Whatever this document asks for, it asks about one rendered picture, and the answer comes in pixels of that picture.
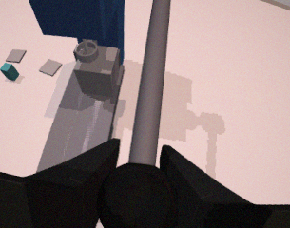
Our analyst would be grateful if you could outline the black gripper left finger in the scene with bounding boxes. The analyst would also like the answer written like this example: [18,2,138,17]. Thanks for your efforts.
[0,138,121,228]

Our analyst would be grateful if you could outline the teal block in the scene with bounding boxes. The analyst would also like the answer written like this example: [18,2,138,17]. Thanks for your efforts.
[0,62,19,81]

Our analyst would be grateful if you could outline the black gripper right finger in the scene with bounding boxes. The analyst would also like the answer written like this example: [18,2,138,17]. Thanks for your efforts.
[160,145,290,228]

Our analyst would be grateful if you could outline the grey flat square tile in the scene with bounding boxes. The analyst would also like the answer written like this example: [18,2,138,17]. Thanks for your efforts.
[39,60,63,76]
[5,49,27,64]

